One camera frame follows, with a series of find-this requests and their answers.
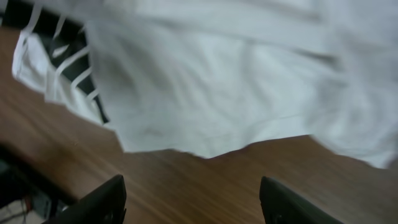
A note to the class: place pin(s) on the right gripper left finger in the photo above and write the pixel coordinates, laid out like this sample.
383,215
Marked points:
106,204

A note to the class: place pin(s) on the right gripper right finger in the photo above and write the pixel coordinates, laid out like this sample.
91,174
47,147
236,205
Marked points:
280,205

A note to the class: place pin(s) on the white t-shirt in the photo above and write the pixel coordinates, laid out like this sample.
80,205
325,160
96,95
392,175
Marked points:
211,77

